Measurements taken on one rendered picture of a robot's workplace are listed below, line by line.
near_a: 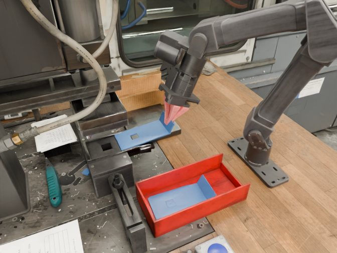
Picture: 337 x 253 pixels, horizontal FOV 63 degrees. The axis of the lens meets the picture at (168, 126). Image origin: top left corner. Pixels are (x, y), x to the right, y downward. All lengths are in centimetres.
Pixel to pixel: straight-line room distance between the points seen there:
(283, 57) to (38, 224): 152
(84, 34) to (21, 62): 12
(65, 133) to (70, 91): 29
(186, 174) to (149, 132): 15
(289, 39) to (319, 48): 115
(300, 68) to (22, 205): 70
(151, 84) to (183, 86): 43
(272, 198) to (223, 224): 15
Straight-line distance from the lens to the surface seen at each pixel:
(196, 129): 92
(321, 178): 87
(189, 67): 69
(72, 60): 57
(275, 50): 174
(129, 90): 109
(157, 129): 76
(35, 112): 95
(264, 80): 174
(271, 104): 70
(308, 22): 61
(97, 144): 76
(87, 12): 56
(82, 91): 61
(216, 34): 64
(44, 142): 87
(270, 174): 80
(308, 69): 66
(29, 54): 54
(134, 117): 94
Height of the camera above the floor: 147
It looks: 38 degrees down
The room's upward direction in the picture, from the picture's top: straight up
